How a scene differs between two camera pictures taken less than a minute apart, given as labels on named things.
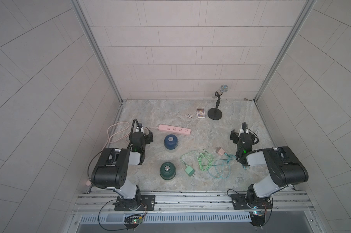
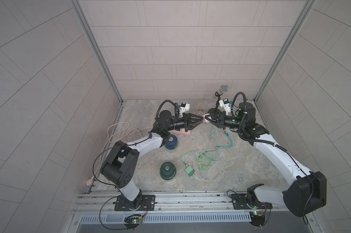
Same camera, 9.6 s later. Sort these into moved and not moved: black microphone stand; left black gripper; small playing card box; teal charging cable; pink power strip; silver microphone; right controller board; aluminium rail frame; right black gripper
Moved: teal charging cable; right black gripper; left black gripper
Not moved: aluminium rail frame; small playing card box; silver microphone; right controller board; pink power strip; black microphone stand
